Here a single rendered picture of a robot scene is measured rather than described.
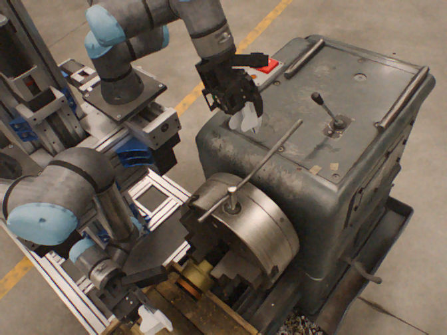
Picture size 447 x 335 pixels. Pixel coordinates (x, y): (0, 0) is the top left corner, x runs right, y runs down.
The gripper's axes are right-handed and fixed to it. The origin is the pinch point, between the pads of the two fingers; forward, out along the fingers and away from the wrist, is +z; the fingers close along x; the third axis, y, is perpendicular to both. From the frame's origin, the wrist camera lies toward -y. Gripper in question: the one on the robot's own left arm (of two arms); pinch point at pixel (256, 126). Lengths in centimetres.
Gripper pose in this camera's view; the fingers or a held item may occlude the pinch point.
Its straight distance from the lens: 84.4
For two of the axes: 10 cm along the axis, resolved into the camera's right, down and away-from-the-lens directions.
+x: 6.7, 2.1, -7.2
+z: 3.6, 7.4, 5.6
